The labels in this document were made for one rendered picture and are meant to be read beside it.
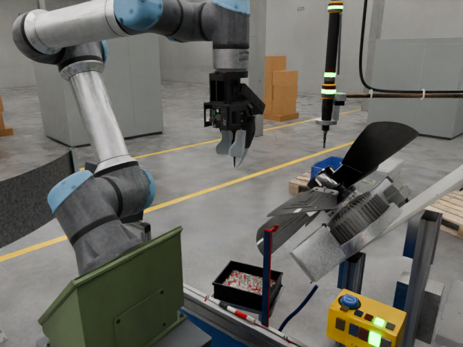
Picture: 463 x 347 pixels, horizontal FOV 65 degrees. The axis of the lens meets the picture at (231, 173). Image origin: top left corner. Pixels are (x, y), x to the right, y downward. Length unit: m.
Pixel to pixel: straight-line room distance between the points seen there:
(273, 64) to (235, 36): 8.88
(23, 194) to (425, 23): 12.95
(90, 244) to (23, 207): 1.83
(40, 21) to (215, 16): 0.38
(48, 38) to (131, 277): 0.54
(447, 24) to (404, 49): 5.22
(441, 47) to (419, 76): 0.63
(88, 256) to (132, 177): 0.23
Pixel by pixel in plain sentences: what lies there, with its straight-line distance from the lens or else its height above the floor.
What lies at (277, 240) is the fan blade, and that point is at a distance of 1.38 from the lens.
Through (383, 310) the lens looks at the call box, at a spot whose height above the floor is 1.07.
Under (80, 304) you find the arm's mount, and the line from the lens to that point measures 0.78.
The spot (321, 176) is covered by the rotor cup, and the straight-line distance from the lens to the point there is 1.36.
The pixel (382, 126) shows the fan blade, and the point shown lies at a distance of 1.21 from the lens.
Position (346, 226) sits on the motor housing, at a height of 1.10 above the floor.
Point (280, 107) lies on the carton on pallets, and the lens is 9.52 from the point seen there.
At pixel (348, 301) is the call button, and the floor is 1.08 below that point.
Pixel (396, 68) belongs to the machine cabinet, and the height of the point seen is 1.35.
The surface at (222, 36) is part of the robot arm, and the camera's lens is 0.75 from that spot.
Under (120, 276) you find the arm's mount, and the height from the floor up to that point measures 1.23.
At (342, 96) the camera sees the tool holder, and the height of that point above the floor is 1.53.
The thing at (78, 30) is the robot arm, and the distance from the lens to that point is 0.84.
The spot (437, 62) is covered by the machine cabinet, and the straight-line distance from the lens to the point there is 8.47.
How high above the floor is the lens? 1.67
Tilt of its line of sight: 18 degrees down
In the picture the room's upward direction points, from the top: straight up
